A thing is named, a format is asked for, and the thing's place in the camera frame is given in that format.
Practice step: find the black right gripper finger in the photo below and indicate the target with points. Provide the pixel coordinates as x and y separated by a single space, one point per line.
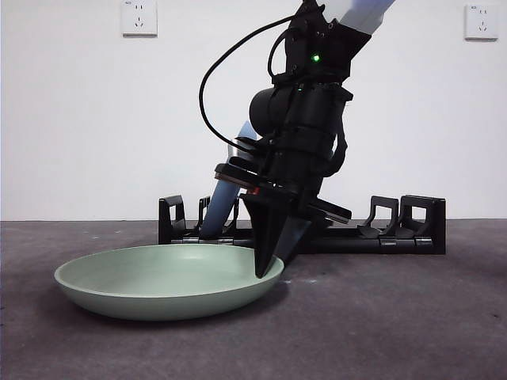
265 237
297 233

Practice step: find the blue round plate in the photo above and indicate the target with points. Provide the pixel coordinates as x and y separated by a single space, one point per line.
222 206

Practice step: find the green round plate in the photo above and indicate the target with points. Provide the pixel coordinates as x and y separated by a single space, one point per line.
158 285

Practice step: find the black plate rack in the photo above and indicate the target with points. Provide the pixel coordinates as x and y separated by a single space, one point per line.
396 243

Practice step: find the white wall socket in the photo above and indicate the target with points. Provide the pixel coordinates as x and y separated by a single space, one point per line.
481 23
139 17

